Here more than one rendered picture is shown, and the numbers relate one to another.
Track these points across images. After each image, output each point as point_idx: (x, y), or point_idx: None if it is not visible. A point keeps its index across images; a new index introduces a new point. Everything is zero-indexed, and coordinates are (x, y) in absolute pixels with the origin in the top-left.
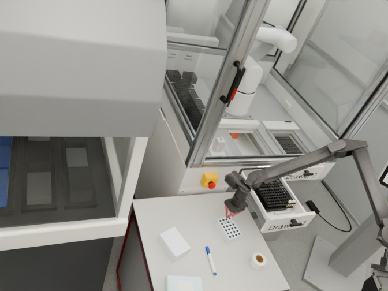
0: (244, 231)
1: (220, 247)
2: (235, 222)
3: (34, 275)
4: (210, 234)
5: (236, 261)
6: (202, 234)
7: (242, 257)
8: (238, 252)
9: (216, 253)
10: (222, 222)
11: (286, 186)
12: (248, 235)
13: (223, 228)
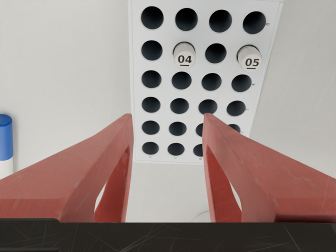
0: (307, 101)
1: (89, 137)
2: (311, 26)
3: None
4: (61, 51)
5: (136, 203)
6: (5, 33)
7: (177, 200)
8: (172, 179)
9: (53, 151)
10: (165, 35)
11: None
12: (306, 128)
13: (136, 86)
